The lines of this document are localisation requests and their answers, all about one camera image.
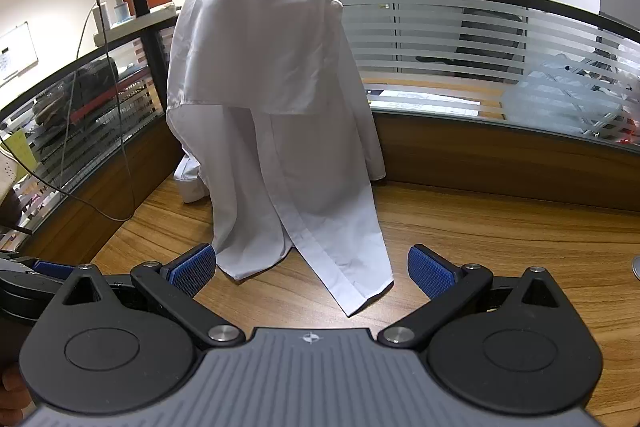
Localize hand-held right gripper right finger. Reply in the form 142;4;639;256
377;245;563;350

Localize whiteboard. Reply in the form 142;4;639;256
0;22;40;80

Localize white shirt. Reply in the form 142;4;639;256
165;99;396;319
166;0;362;118

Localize light blue plastic bag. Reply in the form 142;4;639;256
501;53;627;141

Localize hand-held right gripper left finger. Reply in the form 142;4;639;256
62;243;246;350

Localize black office chair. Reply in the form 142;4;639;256
414;4;527;84

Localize yellow sticky note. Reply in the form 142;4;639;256
2;129;39;181

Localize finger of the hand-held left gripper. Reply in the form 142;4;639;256
0;252;76;281

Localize person's left hand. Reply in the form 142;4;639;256
0;366;34;419

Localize frosted striped glass partition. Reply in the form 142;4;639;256
0;9;176;238
327;0;640;152

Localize white plastic container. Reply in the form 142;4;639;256
96;0;132;28

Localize grey cable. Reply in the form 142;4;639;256
59;0;139;224

